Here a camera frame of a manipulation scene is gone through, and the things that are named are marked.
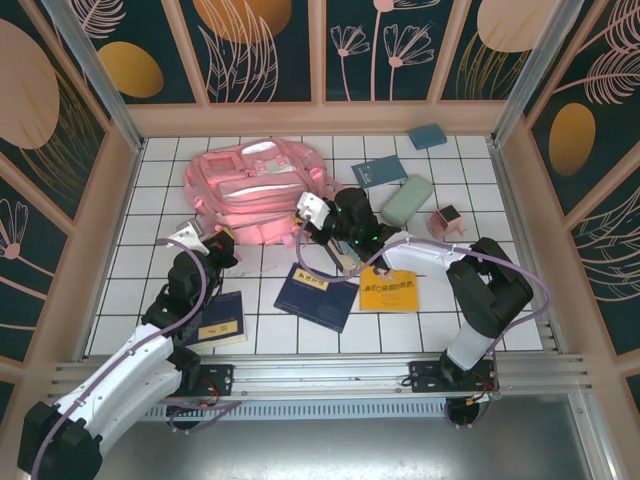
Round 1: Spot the pink school backpack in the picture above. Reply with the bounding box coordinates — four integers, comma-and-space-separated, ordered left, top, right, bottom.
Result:
183, 138, 335, 252

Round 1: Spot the teal notebook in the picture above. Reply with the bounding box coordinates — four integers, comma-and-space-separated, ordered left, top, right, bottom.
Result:
350, 154, 409, 191

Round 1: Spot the green pencil case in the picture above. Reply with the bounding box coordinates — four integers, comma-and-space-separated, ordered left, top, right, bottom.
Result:
382, 174, 432, 224

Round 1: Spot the navy book wide yellow label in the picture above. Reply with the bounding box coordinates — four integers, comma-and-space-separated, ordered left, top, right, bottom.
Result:
187, 290, 249, 350

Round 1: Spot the navy book small yellow label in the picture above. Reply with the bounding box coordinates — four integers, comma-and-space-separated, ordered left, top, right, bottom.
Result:
273, 263, 360, 334

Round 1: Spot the pink cube sharpener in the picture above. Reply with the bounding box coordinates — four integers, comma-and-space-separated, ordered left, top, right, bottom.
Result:
425, 204, 469, 239

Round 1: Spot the blue-grey small box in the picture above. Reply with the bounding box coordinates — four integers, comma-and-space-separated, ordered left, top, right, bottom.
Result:
407, 123, 448, 150

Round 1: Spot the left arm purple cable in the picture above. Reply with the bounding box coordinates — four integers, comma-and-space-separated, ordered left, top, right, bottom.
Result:
27, 238, 242, 474

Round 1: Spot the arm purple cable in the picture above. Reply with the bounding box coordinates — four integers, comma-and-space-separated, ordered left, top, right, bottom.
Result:
295, 219, 549, 431
27, 238, 242, 474

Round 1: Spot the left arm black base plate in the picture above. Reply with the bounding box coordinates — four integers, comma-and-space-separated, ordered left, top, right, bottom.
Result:
143, 363, 235, 397

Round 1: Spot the small controller board with wires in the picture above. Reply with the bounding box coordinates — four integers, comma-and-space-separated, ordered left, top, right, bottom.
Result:
167, 397, 221, 416
464, 389, 502, 407

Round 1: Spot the aluminium side rail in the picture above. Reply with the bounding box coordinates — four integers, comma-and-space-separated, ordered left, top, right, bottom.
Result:
487, 139, 571, 356

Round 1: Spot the aluminium front rail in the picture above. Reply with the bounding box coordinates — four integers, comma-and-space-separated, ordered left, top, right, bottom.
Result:
49, 354, 594, 401

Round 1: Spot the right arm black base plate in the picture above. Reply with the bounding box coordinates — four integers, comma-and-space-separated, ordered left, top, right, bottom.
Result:
408, 359, 501, 396

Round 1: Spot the grey slotted cable duct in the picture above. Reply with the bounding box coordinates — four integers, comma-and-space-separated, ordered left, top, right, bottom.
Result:
69, 402, 451, 422

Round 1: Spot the left aluminium corner post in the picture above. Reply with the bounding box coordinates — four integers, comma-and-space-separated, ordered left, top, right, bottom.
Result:
42, 0, 146, 151

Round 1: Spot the aluminium corner post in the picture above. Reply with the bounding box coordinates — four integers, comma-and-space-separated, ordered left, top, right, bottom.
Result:
492, 0, 596, 146
42, 0, 146, 151

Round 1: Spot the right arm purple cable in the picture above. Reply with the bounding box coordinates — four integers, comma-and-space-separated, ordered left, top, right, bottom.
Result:
295, 219, 549, 431

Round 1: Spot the right aluminium corner post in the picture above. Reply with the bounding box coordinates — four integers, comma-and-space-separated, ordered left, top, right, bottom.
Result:
492, 0, 596, 146

